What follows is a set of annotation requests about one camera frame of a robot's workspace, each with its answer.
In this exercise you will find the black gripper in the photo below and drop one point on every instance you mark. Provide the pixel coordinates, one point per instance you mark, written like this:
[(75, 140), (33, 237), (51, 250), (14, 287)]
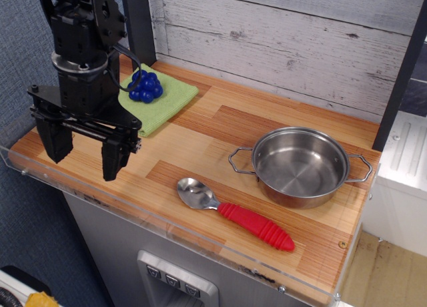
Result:
[(86, 101)]

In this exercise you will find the blue toy grape bunch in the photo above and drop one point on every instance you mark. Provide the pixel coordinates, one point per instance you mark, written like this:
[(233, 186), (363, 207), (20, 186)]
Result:
[(146, 87)]

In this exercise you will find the dark left vertical post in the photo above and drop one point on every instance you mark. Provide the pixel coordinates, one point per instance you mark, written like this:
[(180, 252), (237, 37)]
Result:
[(139, 28)]

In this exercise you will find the stainless steel pot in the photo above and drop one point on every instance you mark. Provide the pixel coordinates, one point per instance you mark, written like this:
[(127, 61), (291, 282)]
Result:
[(300, 167)]

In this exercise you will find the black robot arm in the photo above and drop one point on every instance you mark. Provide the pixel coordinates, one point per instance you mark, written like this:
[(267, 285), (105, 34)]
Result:
[(86, 36)]

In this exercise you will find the dark right vertical post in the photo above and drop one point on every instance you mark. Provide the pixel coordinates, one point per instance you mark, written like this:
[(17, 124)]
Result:
[(407, 67)]

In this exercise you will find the white toy appliance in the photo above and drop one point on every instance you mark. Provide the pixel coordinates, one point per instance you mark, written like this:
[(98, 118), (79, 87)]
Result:
[(396, 208)]

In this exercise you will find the green folded cloth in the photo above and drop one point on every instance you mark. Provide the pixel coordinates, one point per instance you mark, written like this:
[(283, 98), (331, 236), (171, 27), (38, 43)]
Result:
[(176, 95)]

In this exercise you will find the grey cabinet with buttons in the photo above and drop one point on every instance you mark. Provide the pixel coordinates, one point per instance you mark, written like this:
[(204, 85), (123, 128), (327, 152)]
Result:
[(140, 267)]

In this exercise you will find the dark vertical post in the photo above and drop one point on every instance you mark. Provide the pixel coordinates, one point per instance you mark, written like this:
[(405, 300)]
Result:
[(139, 28), (407, 67)]

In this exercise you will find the red handled metal spoon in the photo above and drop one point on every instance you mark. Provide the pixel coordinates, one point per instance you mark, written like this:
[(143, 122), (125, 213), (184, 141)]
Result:
[(198, 196)]

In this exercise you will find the yellow and black object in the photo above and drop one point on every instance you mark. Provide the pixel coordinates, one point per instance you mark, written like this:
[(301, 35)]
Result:
[(21, 284)]

